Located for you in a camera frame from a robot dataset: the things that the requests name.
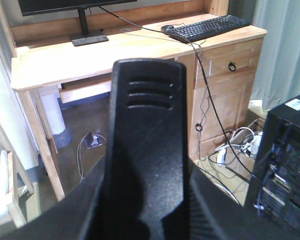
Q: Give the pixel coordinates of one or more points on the black computer tower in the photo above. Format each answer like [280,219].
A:
[274,188]

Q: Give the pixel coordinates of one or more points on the floor socket box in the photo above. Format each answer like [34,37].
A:
[92,140]

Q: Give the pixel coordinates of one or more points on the white cylinder stand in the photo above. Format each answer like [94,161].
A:
[61,134]

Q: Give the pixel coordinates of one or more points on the grey curtain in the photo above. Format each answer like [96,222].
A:
[277,77]

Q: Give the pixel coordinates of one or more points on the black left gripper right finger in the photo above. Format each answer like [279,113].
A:
[215,216]

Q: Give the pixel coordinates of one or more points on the cardboard box with cables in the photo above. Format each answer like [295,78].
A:
[239,154]

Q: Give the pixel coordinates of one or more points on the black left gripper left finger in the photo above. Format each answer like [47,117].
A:
[76,217]

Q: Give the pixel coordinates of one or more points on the grey desk cable grommet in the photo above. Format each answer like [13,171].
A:
[126,29]

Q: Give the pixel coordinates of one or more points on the black keyboard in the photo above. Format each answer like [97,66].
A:
[204,29]

